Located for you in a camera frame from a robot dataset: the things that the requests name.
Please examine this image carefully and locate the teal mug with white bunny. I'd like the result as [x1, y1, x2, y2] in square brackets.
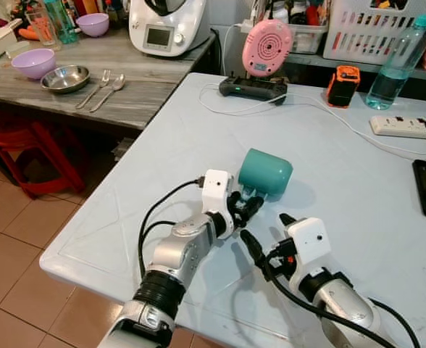
[238, 149, 295, 199]

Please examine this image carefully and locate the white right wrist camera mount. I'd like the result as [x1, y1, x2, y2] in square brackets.
[285, 217, 332, 265]

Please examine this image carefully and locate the white power strip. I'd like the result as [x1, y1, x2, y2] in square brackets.
[369, 115, 426, 140]

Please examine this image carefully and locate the stainless steel bowl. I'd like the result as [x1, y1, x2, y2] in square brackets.
[41, 65, 91, 95]

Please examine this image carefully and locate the black charging dock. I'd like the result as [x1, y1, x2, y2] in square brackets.
[219, 76, 288, 104]

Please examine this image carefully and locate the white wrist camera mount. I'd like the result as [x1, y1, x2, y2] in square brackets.
[201, 170, 234, 218]
[285, 217, 332, 265]

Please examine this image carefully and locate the thin white cable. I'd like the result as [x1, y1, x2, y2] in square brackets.
[199, 83, 426, 160]

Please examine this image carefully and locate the clear storage container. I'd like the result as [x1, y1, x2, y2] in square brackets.
[271, 0, 328, 55]

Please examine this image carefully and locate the white kitchen appliance with screen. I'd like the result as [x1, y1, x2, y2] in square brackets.
[129, 0, 211, 57]

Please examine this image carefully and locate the red plastic stool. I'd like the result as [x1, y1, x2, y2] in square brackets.
[0, 109, 87, 198]

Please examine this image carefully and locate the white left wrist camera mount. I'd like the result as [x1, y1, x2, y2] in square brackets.
[201, 170, 234, 218]

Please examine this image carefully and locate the large purple plastic bowl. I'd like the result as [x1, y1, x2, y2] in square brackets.
[11, 49, 57, 80]

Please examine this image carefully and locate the grey wooden counter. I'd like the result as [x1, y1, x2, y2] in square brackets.
[0, 29, 217, 131]

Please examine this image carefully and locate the green plastic bottle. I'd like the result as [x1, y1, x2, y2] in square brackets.
[43, 0, 78, 44]

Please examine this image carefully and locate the clear drinking glass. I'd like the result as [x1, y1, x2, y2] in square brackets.
[26, 6, 56, 50]

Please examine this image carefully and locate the steel fork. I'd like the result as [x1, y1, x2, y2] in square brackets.
[75, 70, 112, 109]

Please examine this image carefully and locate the orange and black battery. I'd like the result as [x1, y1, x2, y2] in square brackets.
[326, 65, 361, 108]

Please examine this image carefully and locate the clear plastic water bottle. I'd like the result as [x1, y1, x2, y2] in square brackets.
[366, 14, 426, 111]

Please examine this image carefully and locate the pink round fan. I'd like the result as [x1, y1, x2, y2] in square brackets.
[241, 19, 293, 78]

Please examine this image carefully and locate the white plastic basket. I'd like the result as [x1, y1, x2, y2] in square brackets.
[323, 0, 426, 65]

